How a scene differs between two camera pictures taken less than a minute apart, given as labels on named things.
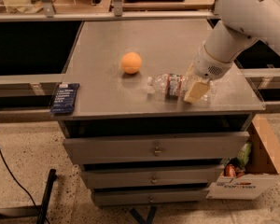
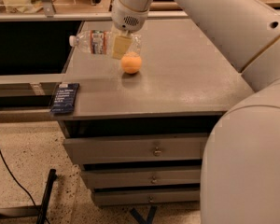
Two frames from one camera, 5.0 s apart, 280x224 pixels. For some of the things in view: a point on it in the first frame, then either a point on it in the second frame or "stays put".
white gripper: [208, 66] to [126, 18]
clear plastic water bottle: [175, 85] to [100, 42]
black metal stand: [39, 211] stays put
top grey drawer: [155, 147] stays put
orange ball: [131, 63] stays put
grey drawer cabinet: [138, 148] stays put
